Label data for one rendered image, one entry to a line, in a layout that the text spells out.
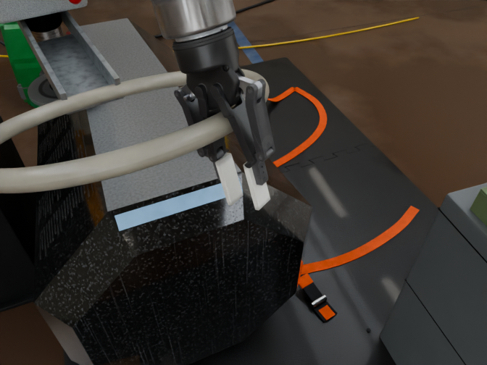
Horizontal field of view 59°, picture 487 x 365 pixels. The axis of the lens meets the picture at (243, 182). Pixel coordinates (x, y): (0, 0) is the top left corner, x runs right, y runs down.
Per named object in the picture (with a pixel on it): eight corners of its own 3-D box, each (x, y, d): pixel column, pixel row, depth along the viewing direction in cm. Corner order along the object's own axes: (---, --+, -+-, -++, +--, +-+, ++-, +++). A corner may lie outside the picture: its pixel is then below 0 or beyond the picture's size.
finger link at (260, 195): (255, 154, 57) (259, 154, 57) (266, 198, 60) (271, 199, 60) (242, 164, 55) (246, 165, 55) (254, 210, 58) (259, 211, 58)
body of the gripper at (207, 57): (248, 19, 50) (265, 95, 54) (196, 28, 55) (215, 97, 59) (207, 36, 45) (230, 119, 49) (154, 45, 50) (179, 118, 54)
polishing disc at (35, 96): (13, 95, 128) (11, 91, 127) (67, 64, 141) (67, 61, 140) (63, 116, 120) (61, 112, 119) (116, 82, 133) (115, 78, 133)
